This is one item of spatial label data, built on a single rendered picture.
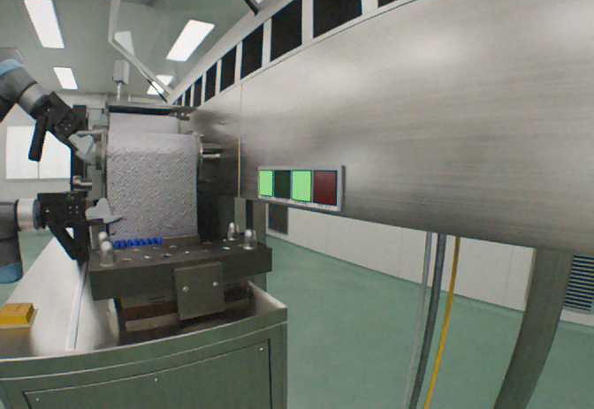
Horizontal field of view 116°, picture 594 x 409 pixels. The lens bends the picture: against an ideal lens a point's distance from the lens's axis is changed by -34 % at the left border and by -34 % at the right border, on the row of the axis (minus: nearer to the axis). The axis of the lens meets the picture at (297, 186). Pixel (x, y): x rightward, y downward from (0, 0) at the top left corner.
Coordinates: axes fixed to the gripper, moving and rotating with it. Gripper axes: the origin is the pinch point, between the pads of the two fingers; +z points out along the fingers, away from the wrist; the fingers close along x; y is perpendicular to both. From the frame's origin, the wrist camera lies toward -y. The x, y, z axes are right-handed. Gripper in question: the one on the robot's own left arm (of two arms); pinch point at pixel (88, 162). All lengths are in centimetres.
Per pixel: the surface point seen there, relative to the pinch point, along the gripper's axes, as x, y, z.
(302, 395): 14, -41, 143
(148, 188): -5.8, 4.8, 15.9
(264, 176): -29.1, 20.8, 29.7
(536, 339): -80, 13, 58
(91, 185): 2.4, -4.3, 4.1
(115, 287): -25.5, -14.9, 19.1
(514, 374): -78, 8, 62
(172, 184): -5.8, 9.8, 20.3
